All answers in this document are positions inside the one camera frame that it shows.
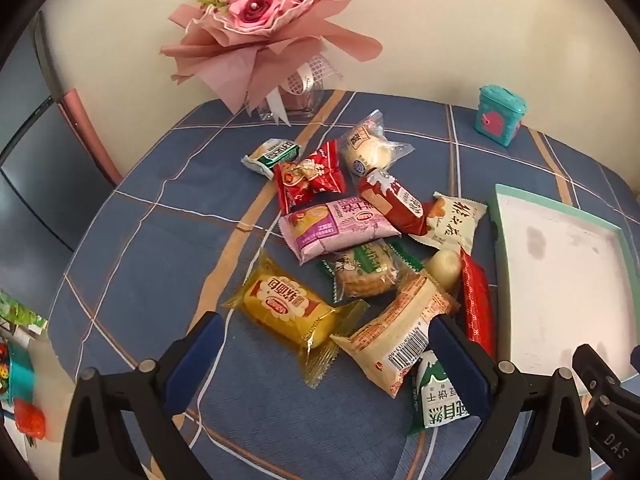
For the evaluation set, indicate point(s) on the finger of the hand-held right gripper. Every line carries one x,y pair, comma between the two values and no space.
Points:
635,359
597,377

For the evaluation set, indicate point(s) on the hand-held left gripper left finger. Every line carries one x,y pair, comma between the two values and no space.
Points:
200,355

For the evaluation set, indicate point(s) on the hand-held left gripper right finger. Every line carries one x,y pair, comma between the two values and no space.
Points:
450,355

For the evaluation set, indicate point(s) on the green mountain biscuit packet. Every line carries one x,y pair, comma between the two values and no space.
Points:
430,400

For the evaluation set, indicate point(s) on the red snack packet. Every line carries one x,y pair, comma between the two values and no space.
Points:
477,305

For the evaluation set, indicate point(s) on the beige bread packet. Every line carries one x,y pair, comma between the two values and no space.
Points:
395,330

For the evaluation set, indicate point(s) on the small pale pastry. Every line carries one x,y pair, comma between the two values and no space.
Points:
444,267

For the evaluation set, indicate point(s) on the yellow cake packet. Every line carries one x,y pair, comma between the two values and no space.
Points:
285,307

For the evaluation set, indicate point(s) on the green-rimmed white tray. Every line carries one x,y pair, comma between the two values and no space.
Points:
550,270

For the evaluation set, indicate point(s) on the green cow cookie packet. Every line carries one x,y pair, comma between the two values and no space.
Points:
362,272

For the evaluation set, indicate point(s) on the cream snack packet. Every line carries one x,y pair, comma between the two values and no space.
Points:
450,222

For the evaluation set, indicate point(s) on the brown-red cake packet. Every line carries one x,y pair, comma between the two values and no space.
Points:
390,200

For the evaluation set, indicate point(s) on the pink pastry packet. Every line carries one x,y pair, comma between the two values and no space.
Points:
340,227

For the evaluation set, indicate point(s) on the red candy packet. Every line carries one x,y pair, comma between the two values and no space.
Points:
305,180

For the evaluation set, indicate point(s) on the green and white biscuit packet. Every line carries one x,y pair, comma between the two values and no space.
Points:
270,155

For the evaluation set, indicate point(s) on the clear bun packet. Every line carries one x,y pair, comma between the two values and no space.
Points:
370,152

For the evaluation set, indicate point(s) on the teal plastic container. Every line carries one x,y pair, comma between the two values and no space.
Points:
21,375

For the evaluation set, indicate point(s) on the orange plastic toy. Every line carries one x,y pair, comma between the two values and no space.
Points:
30,420

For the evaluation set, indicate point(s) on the green leaf print sheet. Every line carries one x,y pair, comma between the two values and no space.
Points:
20,312

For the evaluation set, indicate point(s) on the teal toy box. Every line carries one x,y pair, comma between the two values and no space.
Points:
500,115

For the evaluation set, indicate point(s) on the grey cabinet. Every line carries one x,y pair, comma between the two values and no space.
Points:
35,160

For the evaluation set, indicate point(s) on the clear glass vase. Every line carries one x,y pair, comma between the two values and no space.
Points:
300,105

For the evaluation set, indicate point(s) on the pink rose bouquet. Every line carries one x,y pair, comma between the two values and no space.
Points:
250,5

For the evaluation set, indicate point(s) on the pink chair frame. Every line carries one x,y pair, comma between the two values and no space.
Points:
87,130

